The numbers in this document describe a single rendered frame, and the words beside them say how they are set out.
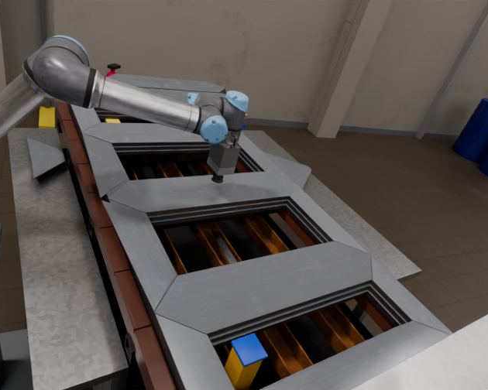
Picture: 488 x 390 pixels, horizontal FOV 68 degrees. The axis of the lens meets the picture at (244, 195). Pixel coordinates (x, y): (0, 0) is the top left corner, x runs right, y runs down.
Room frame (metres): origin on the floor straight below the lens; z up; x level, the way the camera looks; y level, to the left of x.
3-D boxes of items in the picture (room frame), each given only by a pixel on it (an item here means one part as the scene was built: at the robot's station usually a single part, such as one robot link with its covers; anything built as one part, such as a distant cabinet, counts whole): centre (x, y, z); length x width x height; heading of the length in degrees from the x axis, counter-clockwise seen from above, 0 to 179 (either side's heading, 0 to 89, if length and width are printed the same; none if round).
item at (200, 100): (1.05, 0.19, 1.16); 0.11 x 0.11 x 0.08; 25
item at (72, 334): (0.94, 0.63, 0.66); 1.30 x 0.20 x 0.03; 39
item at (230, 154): (1.11, 0.10, 1.01); 0.10 x 0.09 x 0.16; 131
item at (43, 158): (1.24, 0.83, 0.70); 0.39 x 0.12 x 0.04; 39
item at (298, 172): (1.65, -0.17, 0.77); 0.45 x 0.20 x 0.04; 39
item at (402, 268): (1.54, -0.27, 0.73); 1.20 x 0.26 x 0.03; 39
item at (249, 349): (0.49, -0.11, 0.88); 0.06 x 0.06 x 0.02; 39
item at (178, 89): (2.06, 0.55, 0.82); 0.80 x 0.40 x 0.06; 129
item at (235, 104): (1.11, 0.11, 1.16); 0.09 x 0.08 x 0.11; 115
